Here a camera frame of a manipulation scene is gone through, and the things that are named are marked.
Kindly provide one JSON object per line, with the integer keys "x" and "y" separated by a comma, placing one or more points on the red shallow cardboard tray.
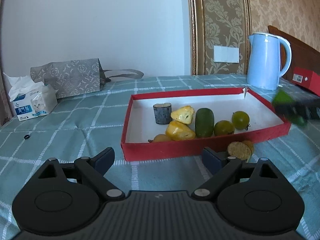
{"x": 140, "y": 127}

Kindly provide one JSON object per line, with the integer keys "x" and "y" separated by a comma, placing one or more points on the yellow fruit chunk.
{"x": 178, "y": 131}

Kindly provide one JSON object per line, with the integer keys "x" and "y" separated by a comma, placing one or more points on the green tomato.
{"x": 223, "y": 127}
{"x": 240, "y": 120}

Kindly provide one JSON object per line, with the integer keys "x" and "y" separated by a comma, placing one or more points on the teal checked tablecloth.
{"x": 87, "y": 124}

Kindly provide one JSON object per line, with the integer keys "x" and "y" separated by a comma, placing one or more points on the light blue electric kettle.
{"x": 269, "y": 60}

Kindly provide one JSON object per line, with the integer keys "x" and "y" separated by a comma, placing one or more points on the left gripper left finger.
{"x": 91, "y": 172}

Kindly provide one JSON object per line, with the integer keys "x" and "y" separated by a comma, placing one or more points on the dark cylindrical eggplant piece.
{"x": 162, "y": 113}

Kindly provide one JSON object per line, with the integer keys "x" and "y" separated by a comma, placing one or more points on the grey patterned paper bag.
{"x": 76, "y": 77}

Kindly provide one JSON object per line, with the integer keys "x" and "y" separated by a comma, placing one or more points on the white wall switch panel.
{"x": 224, "y": 54}

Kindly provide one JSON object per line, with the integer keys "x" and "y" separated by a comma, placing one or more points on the small brown potato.
{"x": 239, "y": 150}

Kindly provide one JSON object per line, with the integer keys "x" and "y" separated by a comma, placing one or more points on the yellow potato chunk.
{"x": 161, "y": 138}

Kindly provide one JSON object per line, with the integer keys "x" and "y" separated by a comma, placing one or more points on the green cucumber piece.
{"x": 204, "y": 123}
{"x": 280, "y": 98}

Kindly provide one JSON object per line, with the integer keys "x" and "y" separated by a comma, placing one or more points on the green tomato front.
{"x": 223, "y": 127}

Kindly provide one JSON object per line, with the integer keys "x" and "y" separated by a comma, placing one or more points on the wooden headboard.
{"x": 303, "y": 55}

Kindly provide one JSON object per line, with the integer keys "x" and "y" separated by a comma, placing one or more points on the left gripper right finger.
{"x": 224, "y": 170}

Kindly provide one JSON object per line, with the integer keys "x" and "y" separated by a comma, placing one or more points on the gold picture frame moulding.
{"x": 219, "y": 23}

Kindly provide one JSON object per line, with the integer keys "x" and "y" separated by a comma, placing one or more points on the green tomato back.
{"x": 240, "y": 120}

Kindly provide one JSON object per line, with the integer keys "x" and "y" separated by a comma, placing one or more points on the white tissue pack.
{"x": 31, "y": 99}

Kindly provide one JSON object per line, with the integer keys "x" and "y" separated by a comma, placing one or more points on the red cardboard box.
{"x": 307, "y": 79}

